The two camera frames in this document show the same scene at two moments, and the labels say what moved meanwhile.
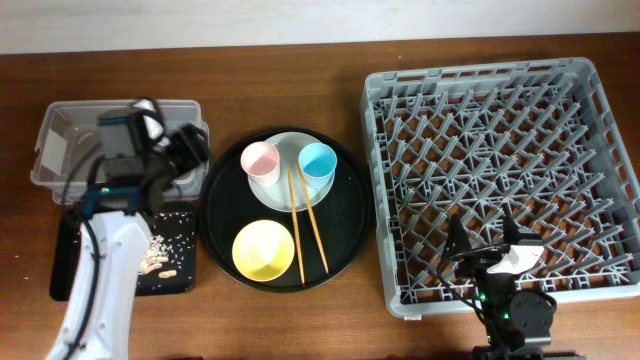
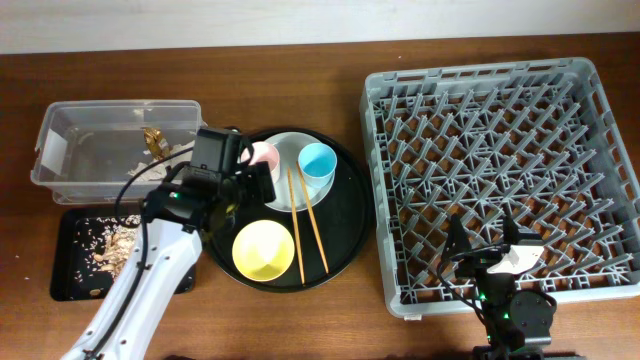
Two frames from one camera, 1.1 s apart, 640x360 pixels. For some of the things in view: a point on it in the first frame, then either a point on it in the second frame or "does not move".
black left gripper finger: (190, 148) → (257, 183)
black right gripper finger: (512, 234) does not move
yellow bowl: (263, 250) does not move
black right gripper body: (482, 259) does not move
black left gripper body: (162, 167) → (230, 192)
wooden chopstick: (296, 236) does not move
